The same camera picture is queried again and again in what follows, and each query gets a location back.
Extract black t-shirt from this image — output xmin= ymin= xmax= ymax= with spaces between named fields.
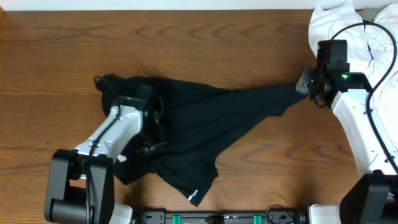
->
xmin=96 ymin=74 xmax=305 ymax=207

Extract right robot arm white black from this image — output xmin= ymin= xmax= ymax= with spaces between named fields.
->
xmin=296 ymin=68 xmax=397 ymax=223

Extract white clothes pile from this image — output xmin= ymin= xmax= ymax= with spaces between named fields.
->
xmin=308 ymin=1 xmax=397 ymax=145

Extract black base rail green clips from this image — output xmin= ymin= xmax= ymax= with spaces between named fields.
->
xmin=131 ymin=208 xmax=308 ymax=224

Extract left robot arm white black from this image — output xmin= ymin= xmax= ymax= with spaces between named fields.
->
xmin=44 ymin=93 xmax=167 ymax=223

